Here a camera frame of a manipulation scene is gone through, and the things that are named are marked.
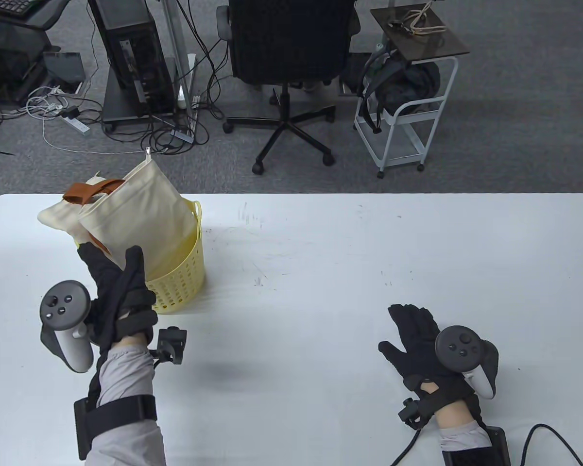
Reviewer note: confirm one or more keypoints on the person's right hand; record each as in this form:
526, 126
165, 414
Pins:
418, 349

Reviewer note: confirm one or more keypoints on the black backpack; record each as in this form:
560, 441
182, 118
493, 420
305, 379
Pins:
408, 82

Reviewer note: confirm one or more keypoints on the person's left hand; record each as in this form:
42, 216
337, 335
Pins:
119, 301

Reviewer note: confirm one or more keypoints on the person's left forearm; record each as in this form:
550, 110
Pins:
121, 374

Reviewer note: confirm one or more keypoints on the black desk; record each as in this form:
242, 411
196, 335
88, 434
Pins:
48, 12

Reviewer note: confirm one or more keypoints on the person's right forearm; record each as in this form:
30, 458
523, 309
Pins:
459, 429

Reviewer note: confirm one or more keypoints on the grey metal desk leg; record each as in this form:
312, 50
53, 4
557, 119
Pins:
175, 39

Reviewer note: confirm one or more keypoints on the grey metal stand base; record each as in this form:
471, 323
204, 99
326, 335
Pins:
116, 104

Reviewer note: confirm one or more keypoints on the white power strip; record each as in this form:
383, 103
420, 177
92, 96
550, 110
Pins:
77, 125

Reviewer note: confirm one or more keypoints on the dark brown board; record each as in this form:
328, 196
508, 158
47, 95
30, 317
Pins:
432, 46

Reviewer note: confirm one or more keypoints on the cream canvas bag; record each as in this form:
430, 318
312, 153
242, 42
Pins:
58, 218

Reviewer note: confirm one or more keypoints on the white rolling cart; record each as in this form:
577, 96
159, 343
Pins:
399, 145

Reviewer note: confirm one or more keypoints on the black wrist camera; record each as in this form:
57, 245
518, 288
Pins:
172, 342
410, 415

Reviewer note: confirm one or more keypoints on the dark mesh chair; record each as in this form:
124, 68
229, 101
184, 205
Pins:
5, 63

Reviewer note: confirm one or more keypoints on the grey power strip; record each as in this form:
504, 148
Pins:
183, 136

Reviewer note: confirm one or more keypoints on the yellow perforated plastic basket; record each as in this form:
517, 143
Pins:
180, 286

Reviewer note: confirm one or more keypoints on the black computer tower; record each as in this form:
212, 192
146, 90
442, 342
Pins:
126, 34

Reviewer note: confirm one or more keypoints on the black keyboard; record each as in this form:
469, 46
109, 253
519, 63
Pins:
9, 6

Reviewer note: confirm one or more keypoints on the flower print canvas bag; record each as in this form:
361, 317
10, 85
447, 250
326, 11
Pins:
145, 218

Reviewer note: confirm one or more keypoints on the black office chair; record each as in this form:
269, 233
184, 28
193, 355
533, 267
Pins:
291, 39

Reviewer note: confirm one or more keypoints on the black armband sensor pack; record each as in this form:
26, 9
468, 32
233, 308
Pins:
486, 454
126, 410

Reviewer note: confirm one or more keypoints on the black laptop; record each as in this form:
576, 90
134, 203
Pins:
65, 65

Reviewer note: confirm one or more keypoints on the grey white handheld controller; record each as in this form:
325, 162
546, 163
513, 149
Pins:
459, 347
65, 303

